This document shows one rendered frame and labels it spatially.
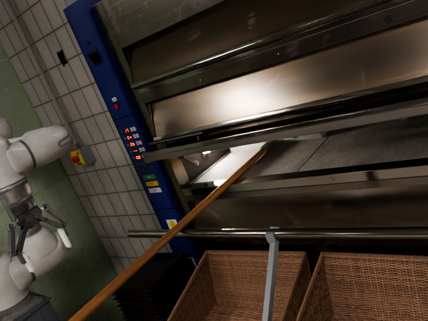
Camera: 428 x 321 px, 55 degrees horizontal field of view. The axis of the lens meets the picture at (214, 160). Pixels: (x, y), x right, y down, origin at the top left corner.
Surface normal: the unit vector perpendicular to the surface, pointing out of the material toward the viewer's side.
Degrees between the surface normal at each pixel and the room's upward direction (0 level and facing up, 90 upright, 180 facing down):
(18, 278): 91
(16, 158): 88
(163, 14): 90
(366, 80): 70
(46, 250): 95
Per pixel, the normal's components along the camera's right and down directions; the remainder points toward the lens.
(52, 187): 0.76, -0.11
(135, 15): -0.54, 0.43
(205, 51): -0.63, 0.09
